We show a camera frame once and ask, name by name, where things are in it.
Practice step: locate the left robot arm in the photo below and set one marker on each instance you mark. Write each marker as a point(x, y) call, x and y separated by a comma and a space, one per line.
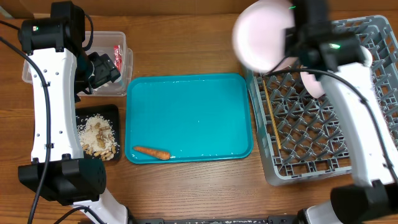
point(61, 65)

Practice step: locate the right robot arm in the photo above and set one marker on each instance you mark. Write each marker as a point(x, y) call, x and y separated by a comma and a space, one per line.
point(339, 63)

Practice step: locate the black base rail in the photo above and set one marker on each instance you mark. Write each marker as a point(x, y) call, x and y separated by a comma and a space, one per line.
point(273, 219)

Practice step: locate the clear plastic bin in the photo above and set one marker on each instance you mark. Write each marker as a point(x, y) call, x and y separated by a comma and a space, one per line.
point(103, 43)

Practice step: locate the pink round plate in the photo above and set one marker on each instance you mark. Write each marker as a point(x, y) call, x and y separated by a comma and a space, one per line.
point(259, 35)

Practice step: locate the large white bowl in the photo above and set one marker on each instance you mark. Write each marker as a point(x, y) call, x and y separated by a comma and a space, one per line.
point(368, 57)

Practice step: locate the black plastic tray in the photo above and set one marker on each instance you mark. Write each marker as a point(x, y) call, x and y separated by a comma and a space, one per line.
point(109, 112)

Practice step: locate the pink bowl with food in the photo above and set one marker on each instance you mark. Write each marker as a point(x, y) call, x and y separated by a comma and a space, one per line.
point(313, 86)

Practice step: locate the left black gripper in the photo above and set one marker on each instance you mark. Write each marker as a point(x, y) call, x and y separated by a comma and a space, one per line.
point(106, 70)

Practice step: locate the rice and peanut scraps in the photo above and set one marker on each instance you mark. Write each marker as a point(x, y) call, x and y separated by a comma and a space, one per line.
point(97, 137)

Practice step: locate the teal serving tray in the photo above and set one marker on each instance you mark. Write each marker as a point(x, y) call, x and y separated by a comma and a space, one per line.
point(193, 117)

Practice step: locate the orange carrot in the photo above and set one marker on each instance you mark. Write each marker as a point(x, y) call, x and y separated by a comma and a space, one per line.
point(162, 155)

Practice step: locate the grey dishwasher rack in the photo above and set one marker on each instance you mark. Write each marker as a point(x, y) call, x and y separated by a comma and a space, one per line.
point(313, 145)

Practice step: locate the red snack wrapper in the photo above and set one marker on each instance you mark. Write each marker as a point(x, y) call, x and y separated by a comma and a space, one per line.
point(118, 57)

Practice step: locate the wooden chopstick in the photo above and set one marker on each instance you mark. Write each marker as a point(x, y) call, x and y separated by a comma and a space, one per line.
point(269, 105)

